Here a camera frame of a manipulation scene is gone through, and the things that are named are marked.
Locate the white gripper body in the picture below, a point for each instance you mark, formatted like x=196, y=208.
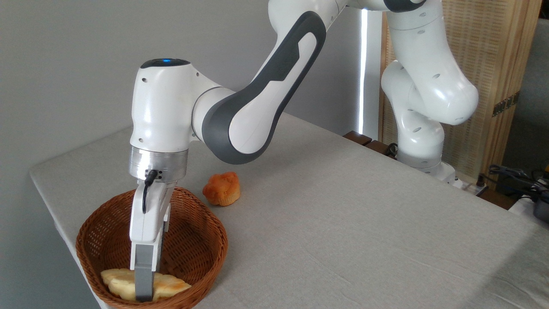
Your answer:
x=148, y=223

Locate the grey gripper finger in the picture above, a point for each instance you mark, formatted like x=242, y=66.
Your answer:
x=144, y=279
x=166, y=219

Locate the pale flower-shaped bread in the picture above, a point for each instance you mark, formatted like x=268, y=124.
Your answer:
x=122, y=283

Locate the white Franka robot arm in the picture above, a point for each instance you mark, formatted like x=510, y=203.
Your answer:
x=163, y=107

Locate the brown wicker basket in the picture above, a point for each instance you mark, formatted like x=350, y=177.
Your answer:
x=193, y=240

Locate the orange muffin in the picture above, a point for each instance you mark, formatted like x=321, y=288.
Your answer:
x=222, y=191

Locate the grey tablecloth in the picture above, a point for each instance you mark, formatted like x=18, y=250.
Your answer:
x=343, y=223

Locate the dark wooden block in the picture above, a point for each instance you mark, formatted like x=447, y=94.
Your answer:
x=357, y=137
x=378, y=148

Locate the white power strip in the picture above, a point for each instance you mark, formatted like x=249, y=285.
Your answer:
x=469, y=186

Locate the metal screen hinge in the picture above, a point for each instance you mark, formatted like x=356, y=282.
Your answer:
x=506, y=104

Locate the wooden rattan folding screen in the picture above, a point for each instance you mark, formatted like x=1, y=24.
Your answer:
x=497, y=51

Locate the dark grey round object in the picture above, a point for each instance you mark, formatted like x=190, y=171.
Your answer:
x=542, y=211

